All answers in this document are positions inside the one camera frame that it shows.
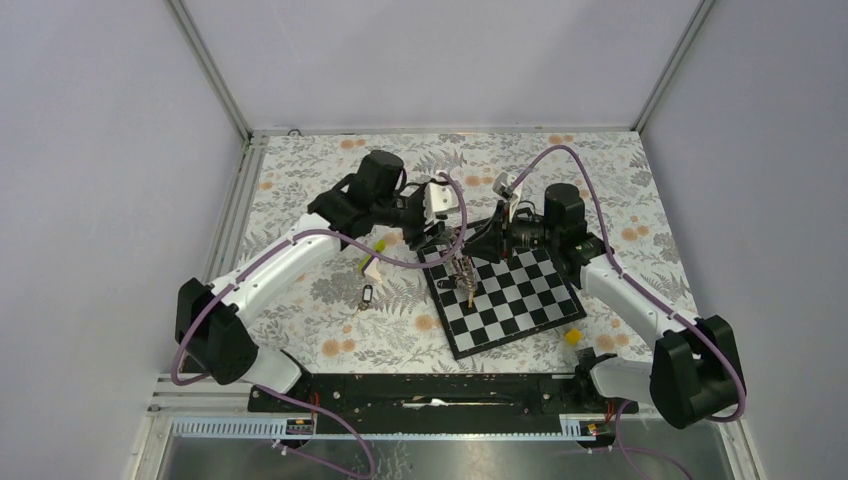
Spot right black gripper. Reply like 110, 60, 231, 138
462, 200, 560, 265

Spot metal keyring disc with rings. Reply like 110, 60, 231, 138
451, 249, 477, 309

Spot black key tag with key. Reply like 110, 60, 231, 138
357, 285, 374, 311

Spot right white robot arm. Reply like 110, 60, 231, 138
462, 183, 746, 429

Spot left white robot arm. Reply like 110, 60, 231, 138
171, 150, 468, 411

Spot floral patterned table mat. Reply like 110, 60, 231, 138
236, 131, 697, 373

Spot black white chessboard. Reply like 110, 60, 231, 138
424, 249, 586, 360

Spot green purple white toy bricks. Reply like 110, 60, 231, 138
359, 240, 386, 284

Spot small yellow cube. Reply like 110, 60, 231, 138
564, 328, 583, 346

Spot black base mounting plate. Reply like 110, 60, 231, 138
247, 373, 621, 435

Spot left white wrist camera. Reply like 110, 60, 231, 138
423, 181, 460, 221

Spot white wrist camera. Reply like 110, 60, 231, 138
423, 181, 460, 221
493, 172, 522, 221

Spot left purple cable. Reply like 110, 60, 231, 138
170, 170, 469, 480

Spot purple cable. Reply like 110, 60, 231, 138
170, 170, 469, 480
510, 144, 748, 480

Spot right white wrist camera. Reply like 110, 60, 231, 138
493, 172, 522, 221

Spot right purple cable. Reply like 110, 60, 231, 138
510, 144, 748, 480

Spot white slotted cable duct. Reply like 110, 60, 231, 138
171, 415, 597, 442

